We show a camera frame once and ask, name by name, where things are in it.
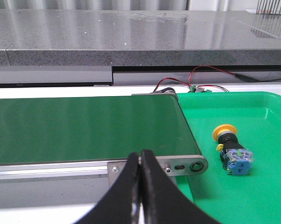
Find green connector circuit board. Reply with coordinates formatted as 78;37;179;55
188;85;212;93

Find grey stone counter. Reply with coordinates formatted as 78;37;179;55
0;9;281;67

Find white corrugated curtain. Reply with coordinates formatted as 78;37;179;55
0;0;190;11

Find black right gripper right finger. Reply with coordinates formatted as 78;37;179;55
141;150;219;224

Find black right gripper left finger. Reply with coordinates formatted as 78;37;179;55
76;153;140;224

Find green belt conveyor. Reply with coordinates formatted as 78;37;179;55
0;88;208;182

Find green plastic tray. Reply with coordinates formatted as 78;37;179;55
178;92;281;224

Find red and black wires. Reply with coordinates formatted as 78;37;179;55
153;65;281;93

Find yellow push button switch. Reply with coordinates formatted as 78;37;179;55
212;124;253;176

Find metal wire rack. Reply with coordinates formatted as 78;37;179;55
256;0;281;19

